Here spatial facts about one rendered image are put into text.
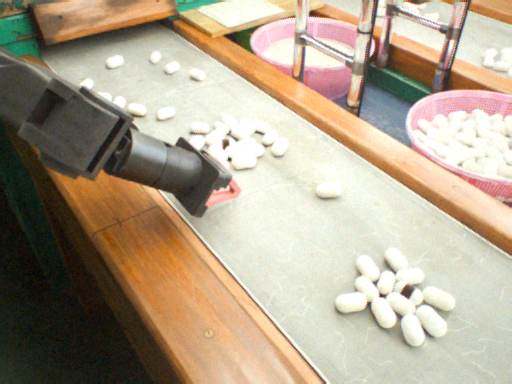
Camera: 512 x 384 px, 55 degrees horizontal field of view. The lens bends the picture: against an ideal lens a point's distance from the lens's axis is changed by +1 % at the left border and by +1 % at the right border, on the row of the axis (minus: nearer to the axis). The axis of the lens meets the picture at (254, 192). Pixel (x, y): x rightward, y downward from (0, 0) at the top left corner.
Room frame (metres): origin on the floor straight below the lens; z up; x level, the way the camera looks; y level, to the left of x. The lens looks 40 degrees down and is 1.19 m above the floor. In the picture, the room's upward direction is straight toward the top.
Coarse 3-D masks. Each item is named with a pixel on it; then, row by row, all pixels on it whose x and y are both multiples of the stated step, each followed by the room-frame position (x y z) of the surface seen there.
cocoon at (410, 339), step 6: (402, 318) 0.31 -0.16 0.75; (408, 318) 0.31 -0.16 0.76; (414, 318) 0.31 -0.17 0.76; (402, 324) 0.31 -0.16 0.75; (408, 324) 0.30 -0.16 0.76; (414, 324) 0.30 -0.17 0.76; (420, 324) 0.30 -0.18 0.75; (402, 330) 0.30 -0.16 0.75; (408, 330) 0.29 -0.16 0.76; (414, 330) 0.29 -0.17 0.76; (420, 330) 0.29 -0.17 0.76; (408, 336) 0.29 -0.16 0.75; (414, 336) 0.29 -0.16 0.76; (420, 336) 0.29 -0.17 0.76; (408, 342) 0.29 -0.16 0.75; (414, 342) 0.28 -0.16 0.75; (420, 342) 0.28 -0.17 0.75
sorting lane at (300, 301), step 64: (64, 64) 0.96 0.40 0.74; (128, 64) 0.96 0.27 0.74; (192, 64) 0.96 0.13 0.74; (256, 192) 0.54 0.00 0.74; (384, 192) 0.54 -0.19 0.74; (256, 256) 0.41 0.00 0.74; (320, 256) 0.41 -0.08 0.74; (448, 256) 0.41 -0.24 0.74; (320, 320) 0.32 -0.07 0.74; (448, 320) 0.32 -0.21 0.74
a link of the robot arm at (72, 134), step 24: (0, 48) 0.45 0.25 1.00; (0, 72) 0.42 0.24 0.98; (24, 72) 0.42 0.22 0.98; (48, 72) 0.43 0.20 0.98; (0, 96) 0.41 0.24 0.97; (24, 96) 0.41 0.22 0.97; (48, 96) 0.42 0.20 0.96; (72, 96) 0.41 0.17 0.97; (24, 120) 0.40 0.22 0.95; (48, 120) 0.41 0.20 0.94; (72, 120) 0.40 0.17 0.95; (96, 120) 0.40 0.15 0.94; (48, 144) 0.39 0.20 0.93; (72, 144) 0.39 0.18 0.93; (96, 144) 0.40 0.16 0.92
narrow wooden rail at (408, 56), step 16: (320, 16) 1.19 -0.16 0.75; (336, 16) 1.16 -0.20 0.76; (352, 16) 1.16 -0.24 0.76; (336, 32) 1.14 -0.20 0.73; (400, 48) 0.99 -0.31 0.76; (416, 48) 0.98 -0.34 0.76; (432, 48) 0.98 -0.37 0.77; (400, 64) 0.98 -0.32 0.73; (416, 64) 0.95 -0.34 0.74; (432, 64) 0.92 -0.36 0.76; (464, 64) 0.90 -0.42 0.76; (432, 80) 0.91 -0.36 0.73; (448, 80) 0.88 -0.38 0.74; (464, 80) 0.86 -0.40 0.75; (480, 80) 0.84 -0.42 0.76; (496, 80) 0.83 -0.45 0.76
